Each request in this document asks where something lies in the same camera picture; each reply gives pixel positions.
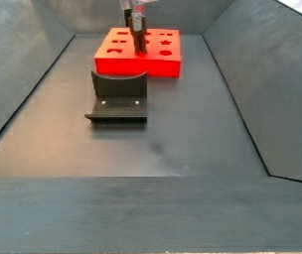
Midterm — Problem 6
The red shape sorter block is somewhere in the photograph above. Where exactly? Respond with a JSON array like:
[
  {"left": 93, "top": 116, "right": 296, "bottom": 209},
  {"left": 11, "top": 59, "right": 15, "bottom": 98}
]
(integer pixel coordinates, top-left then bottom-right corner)
[{"left": 93, "top": 28, "right": 181, "bottom": 77}]

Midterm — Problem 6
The black curved fixture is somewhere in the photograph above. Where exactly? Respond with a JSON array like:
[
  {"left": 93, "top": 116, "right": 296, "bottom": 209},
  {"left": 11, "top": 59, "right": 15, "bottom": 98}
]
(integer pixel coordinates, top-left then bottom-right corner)
[{"left": 84, "top": 71, "right": 147, "bottom": 122}]

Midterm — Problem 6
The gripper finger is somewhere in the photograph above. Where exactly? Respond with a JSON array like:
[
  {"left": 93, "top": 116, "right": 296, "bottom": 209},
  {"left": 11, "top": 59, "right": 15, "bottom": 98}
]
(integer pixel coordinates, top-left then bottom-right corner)
[
  {"left": 118, "top": 0, "right": 132, "bottom": 27},
  {"left": 130, "top": 0, "right": 144, "bottom": 32}
]

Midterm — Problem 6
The brown three prong object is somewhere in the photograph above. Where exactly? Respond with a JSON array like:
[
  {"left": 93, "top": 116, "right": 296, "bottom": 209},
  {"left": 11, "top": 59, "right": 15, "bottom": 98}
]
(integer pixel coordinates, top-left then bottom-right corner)
[{"left": 129, "top": 21, "right": 147, "bottom": 54}]

